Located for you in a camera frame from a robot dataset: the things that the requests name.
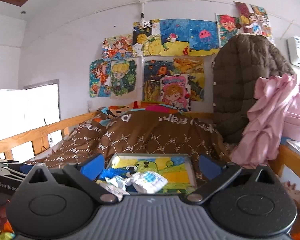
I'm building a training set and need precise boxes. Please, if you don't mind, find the metal tray with frog drawing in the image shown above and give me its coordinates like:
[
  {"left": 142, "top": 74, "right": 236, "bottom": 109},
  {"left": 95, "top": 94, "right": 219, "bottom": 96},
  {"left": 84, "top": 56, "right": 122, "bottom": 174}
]
[{"left": 98, "top": 153, "right": 197, "bottom": 194}]

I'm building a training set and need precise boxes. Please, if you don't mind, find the blue yellow island drawing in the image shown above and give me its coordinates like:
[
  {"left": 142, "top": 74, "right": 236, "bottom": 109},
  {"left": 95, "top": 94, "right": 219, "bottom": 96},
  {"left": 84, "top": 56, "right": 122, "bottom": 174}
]
[{"left": 159, "top": 19, "right": 190, "bottom": 56}]

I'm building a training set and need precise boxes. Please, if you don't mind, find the red haired face drawing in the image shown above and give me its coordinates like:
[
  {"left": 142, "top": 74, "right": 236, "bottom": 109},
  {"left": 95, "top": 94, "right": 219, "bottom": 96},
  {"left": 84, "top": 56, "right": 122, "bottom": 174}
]
[{"left": 216, "top": 15, "right": 241, "bottom": 48}]

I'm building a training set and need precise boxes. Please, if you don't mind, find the wooden bed rail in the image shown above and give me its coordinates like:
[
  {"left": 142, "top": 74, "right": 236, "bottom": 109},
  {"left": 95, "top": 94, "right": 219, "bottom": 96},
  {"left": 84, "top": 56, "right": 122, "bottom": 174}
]
[{"left": 0, "top": 112, "right": 96, "bottom": 160}]

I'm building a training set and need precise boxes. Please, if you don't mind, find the wooden shelf right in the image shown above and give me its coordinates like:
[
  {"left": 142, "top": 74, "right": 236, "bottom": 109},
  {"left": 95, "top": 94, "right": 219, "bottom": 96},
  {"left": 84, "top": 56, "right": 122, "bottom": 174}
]
[{"left": 267, "top": 139, "right": 300, "bottom": 201}]

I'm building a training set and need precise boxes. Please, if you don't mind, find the orange haired girl drawing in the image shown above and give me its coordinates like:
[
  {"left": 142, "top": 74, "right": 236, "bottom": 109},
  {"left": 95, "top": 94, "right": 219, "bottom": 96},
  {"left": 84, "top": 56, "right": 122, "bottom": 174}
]
[{"left": 89, "top": 60, "right": 111, "bottom": 98}]

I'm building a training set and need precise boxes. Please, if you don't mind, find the top left anime girl drawing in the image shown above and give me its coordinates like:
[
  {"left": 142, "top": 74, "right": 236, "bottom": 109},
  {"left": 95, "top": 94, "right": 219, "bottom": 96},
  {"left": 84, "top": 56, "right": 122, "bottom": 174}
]
[{"left": 101, "top": 34, "right": 133, "bottom": 61}]

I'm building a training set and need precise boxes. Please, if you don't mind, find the brown PF patterned blanket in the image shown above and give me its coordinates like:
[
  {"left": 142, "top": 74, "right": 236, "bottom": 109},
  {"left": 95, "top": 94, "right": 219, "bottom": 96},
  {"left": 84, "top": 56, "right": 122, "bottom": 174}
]
[{"left": 26, "top": 105, "right": 230, "bottom": 184}]

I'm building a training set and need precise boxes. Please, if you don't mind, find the white air conditioner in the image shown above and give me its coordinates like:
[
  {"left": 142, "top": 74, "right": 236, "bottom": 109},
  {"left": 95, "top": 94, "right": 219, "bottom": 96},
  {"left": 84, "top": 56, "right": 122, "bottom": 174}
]
[{"left": 287, "top": 36, "right": 300, "bottom": 68}]

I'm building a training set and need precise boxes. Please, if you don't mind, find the blue jellyfish drawing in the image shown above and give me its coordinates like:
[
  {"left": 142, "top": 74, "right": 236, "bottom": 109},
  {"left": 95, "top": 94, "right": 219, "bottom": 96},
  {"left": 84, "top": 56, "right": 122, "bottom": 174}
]
[{"left": 189, "top": 20, "right": 219, "bottom": 51}]

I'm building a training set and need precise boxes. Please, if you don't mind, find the pink anime girl drawing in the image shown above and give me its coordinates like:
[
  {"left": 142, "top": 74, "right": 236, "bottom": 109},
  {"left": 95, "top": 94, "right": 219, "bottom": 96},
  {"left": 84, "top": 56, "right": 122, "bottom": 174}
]
[{"left": 160, "top": 74, "right": 191, "bottom": 112}]

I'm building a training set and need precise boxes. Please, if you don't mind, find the blond boy green drawing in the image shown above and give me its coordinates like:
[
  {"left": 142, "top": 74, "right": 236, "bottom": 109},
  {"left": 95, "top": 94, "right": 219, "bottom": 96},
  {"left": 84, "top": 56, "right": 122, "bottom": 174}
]
[{"left": 110, "top": 59, "right": 137, "bottom": 100}]

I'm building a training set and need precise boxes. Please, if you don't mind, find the dark orange fish drawing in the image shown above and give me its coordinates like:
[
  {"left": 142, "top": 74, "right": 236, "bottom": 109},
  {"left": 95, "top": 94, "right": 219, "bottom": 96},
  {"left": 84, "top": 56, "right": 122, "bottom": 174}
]
[{"left": 142, "top": 60, "right": 174, "bottom": 101}]

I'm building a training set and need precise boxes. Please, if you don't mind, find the pink crumpled cloth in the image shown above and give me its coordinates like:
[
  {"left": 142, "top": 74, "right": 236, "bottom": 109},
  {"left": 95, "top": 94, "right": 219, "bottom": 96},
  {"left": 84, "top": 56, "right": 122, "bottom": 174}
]
[{"left": 230, "top": 74, "right": 300, "bottom": 167}]

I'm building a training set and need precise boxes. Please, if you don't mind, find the olive quilted down jacket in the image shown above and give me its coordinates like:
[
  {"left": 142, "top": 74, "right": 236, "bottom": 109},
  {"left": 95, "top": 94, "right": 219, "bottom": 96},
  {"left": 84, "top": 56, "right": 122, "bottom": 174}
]
[{"left": 213, "top": 34, "right": 295, "bottom": 144}]

